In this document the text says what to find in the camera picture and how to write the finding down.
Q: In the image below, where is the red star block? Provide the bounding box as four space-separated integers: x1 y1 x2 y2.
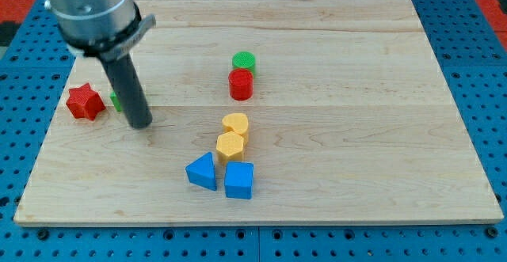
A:
66 83 105 121

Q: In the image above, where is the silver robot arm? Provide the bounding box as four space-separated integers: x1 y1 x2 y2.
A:
44 0 156 62

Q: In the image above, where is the green star block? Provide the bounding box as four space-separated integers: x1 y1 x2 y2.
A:
109 91 122 112

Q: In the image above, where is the yellow heart block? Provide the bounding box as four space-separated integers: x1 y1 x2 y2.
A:
222 112 250 145

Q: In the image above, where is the yellow hexagon block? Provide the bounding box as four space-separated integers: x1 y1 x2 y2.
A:
215 131 245 165

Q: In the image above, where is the red cylinder block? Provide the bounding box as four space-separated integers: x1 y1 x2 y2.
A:
228 68 254 101

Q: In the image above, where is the green cylinder block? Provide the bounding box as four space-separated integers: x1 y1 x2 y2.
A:
231 51 257 77

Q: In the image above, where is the blue cube block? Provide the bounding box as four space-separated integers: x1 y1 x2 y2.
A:
224 161 254 199

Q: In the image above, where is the blue triangle block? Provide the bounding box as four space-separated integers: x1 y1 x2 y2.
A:
185 152 217 191

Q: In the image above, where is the wooden board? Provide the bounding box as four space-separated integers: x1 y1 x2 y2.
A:
14 0 503 227

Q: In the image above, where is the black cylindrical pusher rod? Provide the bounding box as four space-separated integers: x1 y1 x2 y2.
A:
99 55 152 129

